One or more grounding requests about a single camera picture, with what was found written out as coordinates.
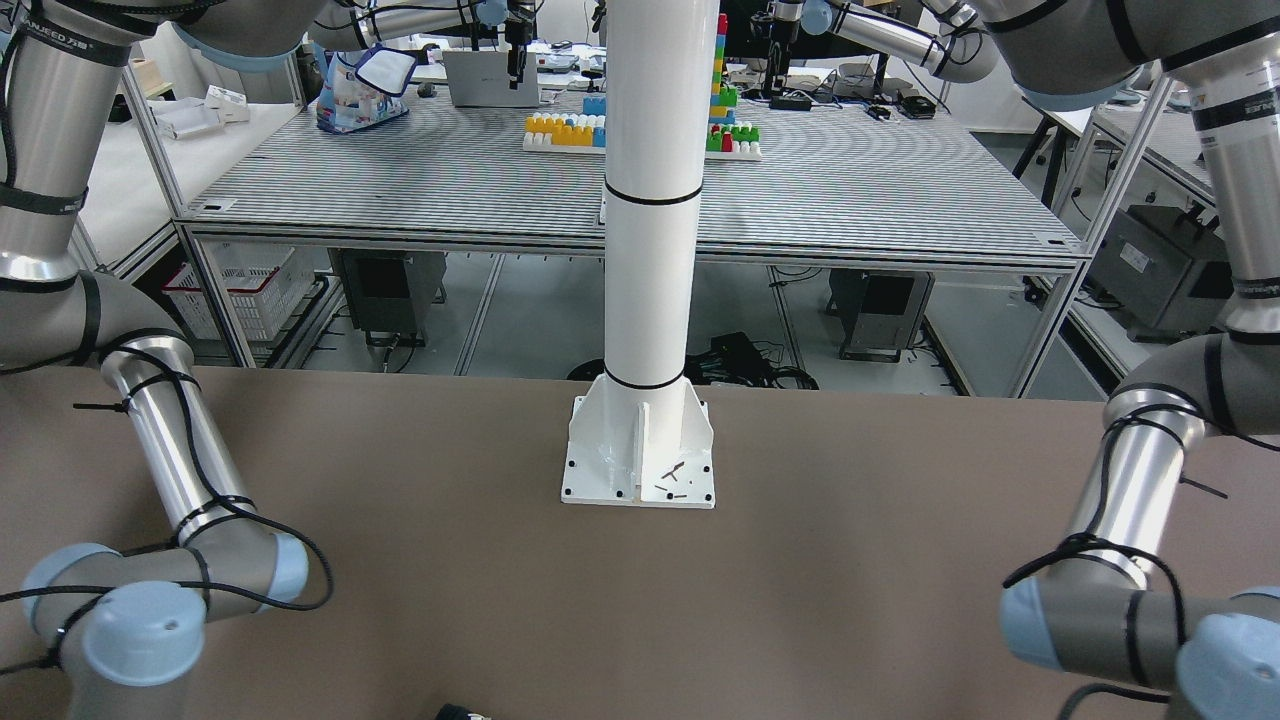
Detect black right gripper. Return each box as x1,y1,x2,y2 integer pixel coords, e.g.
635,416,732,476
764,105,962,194
434,705,489,720

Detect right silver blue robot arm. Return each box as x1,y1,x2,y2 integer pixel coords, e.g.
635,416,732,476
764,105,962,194
3,1,335,719

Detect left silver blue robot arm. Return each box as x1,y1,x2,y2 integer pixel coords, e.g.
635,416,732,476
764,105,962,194
978,1,1279,719

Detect white central mounting column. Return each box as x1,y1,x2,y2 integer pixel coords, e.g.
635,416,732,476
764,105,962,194
561,0,717,510

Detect white plastic storage basket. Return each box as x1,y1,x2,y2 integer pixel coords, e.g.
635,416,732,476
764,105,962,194
163,243,314,341

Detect colourful toy building blocks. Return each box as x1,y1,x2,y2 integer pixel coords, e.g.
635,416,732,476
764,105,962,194
521,1,764,169

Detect blue printed plastic bag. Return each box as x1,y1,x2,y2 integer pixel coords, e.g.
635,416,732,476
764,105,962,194
315,45,417,135

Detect striped metal workbench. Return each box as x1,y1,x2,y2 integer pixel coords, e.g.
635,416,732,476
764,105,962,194
186,95,1085,274

